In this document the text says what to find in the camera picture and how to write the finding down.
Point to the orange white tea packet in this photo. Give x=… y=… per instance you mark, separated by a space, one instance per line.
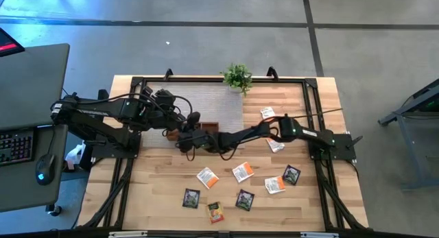
x=267 y=112
x=274 y=184
x=207 y=177
x=243 y=171
x=275 y=146

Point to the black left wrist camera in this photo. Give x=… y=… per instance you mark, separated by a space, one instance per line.
x=164 y=95

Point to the black caster wheel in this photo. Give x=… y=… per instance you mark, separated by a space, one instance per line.
x=55 y=210

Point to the grey woven placemat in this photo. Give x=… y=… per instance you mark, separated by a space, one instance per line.
x=212 y=101

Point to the black backlit keyboard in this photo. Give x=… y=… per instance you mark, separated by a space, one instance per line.
x=15 y=147

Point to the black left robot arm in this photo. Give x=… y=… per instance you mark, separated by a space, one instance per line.
x=103 y=109

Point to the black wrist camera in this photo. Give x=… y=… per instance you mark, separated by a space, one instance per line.
x=193 y=118
x=164 y=95

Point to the grey metal stand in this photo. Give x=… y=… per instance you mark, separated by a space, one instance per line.
x=408 y=149

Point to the grey desk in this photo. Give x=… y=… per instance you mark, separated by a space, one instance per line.
x=20 y=190

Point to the white plastic object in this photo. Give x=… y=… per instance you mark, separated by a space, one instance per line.
x=73 y=159

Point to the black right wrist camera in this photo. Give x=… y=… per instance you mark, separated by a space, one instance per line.
x=193 y=118

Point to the silver metal bracket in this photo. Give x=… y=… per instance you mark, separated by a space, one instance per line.
x=127 y=234
x=319 y=235

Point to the black device red screen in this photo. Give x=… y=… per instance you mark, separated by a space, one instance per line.
x=8 y=44

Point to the black rectangular block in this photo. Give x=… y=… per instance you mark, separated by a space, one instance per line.
x=103 y=95

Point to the green plant white pot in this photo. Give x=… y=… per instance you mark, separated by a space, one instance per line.
x=236 y=77

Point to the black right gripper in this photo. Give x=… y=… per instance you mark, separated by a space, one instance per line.
x=202 y=140

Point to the black computer mouse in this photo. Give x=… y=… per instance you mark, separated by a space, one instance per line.
x=45 y=169

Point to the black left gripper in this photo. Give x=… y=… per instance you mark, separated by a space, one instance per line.
x=164 y=116

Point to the dark purple tea packet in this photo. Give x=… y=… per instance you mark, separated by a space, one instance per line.
x=291 y=174
x=244 y=200
x=191 y=198

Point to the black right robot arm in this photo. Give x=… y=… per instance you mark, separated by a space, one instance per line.
x=308 y=133

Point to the brown wooden compartment box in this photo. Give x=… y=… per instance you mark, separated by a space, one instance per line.
x=210 y=127

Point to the orange mango tea packet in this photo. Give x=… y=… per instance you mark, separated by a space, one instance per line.
x=215 y=212

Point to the black aluminium table frame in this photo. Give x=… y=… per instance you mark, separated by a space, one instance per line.
x=223 y=79

